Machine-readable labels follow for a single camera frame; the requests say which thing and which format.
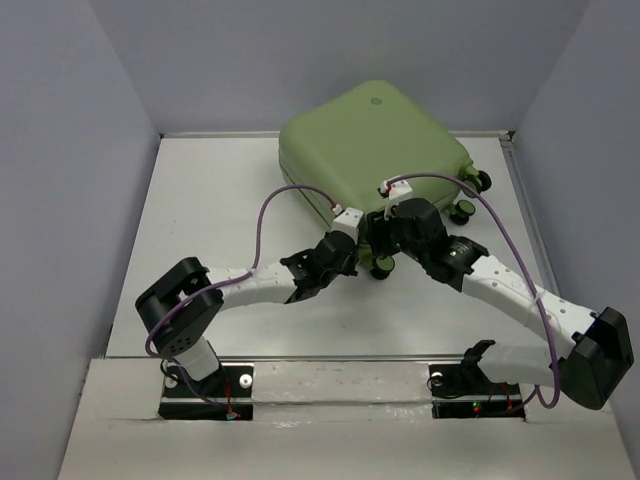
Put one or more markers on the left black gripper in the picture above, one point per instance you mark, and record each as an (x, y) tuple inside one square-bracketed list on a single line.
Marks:
[(347, 268)]

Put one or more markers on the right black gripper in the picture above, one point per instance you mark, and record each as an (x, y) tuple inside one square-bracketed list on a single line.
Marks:
[(380, 227)]

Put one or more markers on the green hard-shell suitcase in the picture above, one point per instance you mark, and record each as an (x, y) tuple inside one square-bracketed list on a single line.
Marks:
[(346, 147)]

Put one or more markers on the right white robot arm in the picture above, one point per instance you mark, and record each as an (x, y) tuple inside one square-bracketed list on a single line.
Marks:
[(587, 353)]

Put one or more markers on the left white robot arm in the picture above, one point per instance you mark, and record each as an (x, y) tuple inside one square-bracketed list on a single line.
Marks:
[(179, 307)]

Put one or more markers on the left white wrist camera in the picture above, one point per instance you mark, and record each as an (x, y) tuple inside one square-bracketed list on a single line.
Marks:
[(347, 220)]

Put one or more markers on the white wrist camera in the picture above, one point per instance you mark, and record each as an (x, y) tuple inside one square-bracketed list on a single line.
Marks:
[(347, 220), (394, 191)]

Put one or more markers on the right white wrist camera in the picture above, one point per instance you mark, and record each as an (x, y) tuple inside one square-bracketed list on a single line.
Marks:
[(394, 191)]

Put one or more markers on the metal table edge rail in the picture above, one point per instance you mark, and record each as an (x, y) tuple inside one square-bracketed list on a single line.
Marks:
[(532, 226)]

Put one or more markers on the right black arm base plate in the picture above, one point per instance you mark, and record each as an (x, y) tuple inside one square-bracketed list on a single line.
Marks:
[(459, 392)]

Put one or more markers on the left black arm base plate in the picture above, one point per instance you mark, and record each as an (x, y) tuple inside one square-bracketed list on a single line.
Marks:
[(226, 396)]

